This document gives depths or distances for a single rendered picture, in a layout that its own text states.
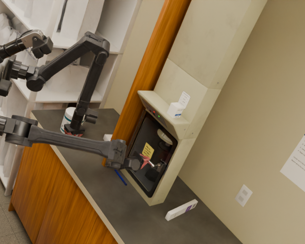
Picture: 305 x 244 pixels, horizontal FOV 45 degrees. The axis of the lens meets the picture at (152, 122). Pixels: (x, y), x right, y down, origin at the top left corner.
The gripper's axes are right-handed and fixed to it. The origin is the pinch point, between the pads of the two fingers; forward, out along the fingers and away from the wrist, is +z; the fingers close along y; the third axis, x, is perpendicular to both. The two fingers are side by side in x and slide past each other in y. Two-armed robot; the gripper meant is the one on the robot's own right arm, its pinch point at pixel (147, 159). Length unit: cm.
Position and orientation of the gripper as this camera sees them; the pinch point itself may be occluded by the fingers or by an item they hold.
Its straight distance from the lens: 200.3
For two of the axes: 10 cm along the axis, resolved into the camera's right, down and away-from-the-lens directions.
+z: 7.2, -0.4, 6.9
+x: -5.8, -5.9, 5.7
